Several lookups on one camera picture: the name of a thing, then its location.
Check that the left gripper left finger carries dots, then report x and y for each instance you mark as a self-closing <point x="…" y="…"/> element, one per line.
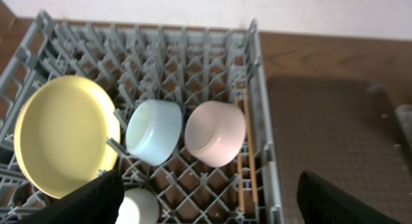
<point x="95" y="202"/>

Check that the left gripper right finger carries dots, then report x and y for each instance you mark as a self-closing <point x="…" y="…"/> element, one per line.
<point x="321" y="202"/>

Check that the white paper cup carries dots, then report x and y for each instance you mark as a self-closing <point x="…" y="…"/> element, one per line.
<point x="139" y="206"/>

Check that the wooden chopstick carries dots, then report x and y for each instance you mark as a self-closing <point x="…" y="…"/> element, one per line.
<point x="241" y="198"/>
<point x="252" y="166"/>

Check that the yellow plate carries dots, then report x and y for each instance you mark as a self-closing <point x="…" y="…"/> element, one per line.
<point x="61" y="134"/>

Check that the light blue bowl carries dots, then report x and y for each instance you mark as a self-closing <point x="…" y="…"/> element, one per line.
<point x="154" y="131"/>

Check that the dark brown serving tray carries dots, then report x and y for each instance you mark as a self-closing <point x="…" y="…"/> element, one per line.
<point x="346" y="131"/>

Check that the clear plastic bin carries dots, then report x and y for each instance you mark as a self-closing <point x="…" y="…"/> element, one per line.
<point x="403" y="114"/>

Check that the grey dish rack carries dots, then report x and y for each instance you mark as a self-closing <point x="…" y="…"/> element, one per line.
<point x="134" y="64"/>

